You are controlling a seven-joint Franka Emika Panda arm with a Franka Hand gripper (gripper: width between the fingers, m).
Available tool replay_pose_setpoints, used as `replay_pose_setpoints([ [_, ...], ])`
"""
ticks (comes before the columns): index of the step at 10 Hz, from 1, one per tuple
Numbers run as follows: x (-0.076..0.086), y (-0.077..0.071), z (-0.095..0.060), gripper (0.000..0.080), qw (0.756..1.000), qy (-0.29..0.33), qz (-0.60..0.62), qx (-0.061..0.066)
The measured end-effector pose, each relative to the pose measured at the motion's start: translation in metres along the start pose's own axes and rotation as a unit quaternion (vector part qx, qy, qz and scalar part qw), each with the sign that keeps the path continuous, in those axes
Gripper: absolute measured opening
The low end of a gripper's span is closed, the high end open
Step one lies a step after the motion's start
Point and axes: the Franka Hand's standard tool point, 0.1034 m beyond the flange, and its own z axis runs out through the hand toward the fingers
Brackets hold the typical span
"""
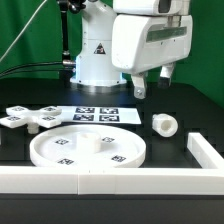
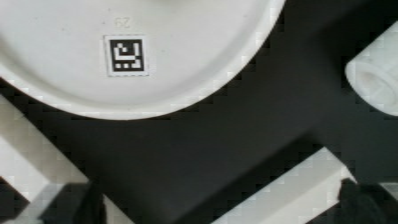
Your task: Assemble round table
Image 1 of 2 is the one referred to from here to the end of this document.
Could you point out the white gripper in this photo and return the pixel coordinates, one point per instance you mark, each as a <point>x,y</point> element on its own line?
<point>141,43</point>

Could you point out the white round table top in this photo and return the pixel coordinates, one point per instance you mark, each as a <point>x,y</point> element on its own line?
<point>88,146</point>

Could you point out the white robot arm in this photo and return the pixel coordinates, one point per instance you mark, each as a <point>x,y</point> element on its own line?
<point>94,71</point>

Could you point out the white marker sheet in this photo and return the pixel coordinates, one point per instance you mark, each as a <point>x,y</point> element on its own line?
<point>104,115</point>

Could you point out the white obstacle fence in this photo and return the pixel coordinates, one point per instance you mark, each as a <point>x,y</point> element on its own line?
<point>208,179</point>

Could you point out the white cross table base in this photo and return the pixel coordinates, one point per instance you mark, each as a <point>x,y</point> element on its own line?
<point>17,116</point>

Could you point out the black camera stand pole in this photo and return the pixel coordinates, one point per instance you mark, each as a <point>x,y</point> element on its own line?
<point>65,6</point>

